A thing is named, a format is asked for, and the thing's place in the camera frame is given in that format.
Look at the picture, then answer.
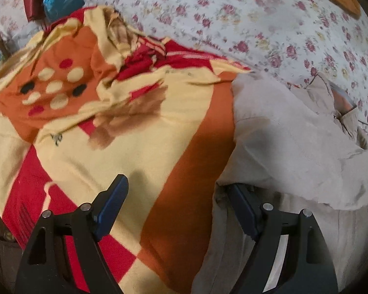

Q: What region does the orange red yellow blanket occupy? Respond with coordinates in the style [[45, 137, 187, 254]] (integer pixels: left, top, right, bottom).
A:
[[0, 6, 249, 293]]

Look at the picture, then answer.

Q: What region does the beige grey jacket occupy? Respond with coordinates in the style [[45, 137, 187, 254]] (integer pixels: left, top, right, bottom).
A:
[[191, 73, 368, 293]]

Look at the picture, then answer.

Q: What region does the floral white quilt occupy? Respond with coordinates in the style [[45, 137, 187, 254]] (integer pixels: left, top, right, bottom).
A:
[[84, 0, 368, 133]]

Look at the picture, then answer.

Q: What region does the dark red box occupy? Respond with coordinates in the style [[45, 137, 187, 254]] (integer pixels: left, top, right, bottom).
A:
[[23, 0, 45, 22]]

